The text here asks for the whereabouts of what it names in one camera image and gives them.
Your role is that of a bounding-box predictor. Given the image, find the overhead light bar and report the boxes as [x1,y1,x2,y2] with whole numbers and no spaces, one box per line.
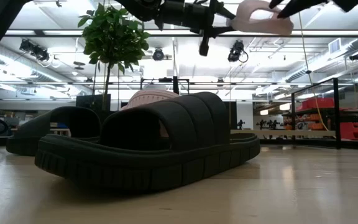
[4,29,358,39]

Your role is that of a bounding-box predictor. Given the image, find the black ceiling spotlight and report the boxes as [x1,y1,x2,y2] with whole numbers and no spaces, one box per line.
[152,48,165,62]
[19,39,35,54]
[227,39,249,63]
[32,46,51,63]

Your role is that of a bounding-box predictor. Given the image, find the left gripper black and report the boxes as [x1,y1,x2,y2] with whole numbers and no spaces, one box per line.
[154,0,237,57]

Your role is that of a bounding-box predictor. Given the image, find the white air vent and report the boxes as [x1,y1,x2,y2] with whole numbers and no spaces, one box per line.
[328,37,342,55]

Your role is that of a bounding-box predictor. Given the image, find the pink rubber slide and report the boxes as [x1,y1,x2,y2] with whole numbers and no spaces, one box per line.
[227,0,295,37]
[119,89,181,138]

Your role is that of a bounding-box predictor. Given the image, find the black rubber slide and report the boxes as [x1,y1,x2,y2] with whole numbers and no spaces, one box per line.
[6,106,103,157]
[34,91,261,192]

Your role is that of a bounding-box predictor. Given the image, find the red storage bin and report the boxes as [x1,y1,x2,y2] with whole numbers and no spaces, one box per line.
[296,97,336,110]
[339,121,358,141]

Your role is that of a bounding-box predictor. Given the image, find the green plant in black pot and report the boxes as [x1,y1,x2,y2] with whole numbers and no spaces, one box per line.
[75,2,152,124]

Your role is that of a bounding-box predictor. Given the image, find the wooden shelf with black frame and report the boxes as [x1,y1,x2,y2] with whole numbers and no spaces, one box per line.
[139,76,342,150]

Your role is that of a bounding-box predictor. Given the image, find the thin yellow hanging cable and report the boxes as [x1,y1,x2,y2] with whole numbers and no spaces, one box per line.
[297,12,331,132]

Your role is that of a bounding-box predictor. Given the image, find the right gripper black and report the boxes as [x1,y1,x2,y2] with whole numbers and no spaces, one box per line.
[268,0,358,19]

